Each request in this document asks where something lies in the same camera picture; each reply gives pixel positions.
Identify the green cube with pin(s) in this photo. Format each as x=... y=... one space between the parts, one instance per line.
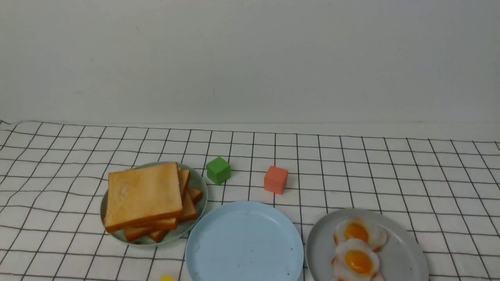
x=218 y=170

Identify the orange-red cube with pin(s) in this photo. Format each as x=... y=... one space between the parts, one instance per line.
x=275 y=180

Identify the light blue plate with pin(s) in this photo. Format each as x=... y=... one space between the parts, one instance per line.
x=244 y=241

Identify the pale green plate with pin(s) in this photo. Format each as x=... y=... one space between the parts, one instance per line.
x=182 y=229

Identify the upper fried egg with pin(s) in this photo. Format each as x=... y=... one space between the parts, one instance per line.
x=369 y=232

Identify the fried egg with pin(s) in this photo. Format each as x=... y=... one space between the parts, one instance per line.
x=354 y=260
x=369 y=232

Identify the lower fried egg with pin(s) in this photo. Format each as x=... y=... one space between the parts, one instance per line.
x=354 y=260

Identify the yellow cube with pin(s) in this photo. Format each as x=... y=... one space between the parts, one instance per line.
x=167 y=278

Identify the grey plate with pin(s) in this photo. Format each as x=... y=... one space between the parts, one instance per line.
x=402 y=259

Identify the white checkered tablecloth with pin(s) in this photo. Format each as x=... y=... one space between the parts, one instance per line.
x=444 y=192

